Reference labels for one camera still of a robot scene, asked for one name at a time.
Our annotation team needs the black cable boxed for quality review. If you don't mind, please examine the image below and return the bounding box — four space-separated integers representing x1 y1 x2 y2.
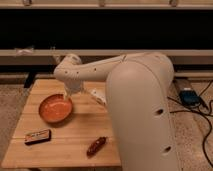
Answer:
167 79 213 168

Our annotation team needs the blue power adapter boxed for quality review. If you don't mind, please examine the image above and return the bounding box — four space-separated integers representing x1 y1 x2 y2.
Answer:
179 88 199 106

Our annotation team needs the orange ceramic bowl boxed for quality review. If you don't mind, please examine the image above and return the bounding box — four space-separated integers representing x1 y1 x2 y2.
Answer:
38 94 73 123

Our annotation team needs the black and orange box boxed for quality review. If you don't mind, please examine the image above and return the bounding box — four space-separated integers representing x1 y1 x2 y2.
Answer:
24 129 51 145

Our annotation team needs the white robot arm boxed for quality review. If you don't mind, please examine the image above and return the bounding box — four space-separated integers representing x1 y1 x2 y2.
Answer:
54 52 181 171

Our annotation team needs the grey shelf rail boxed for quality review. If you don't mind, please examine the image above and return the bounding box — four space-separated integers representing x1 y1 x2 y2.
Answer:
0 49 213 65

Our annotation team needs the wooden board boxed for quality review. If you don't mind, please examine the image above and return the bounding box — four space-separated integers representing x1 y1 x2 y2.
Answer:
2 79 120 169

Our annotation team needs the brown sausage snack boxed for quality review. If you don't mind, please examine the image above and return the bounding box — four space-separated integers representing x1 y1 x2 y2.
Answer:
86 137 107 157

